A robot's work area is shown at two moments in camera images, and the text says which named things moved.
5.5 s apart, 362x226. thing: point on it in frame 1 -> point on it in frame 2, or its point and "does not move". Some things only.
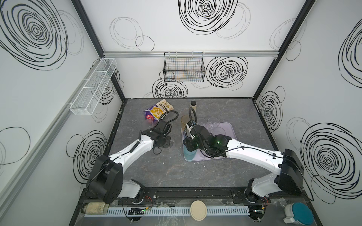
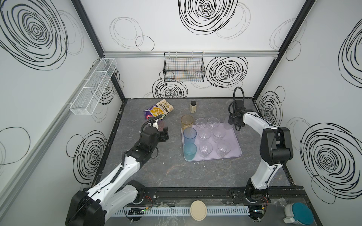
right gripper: (191, 141) -> (234, 120)
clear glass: (213, 122) does not move
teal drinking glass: (189, 156) does not move
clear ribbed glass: (218, 131) does not move
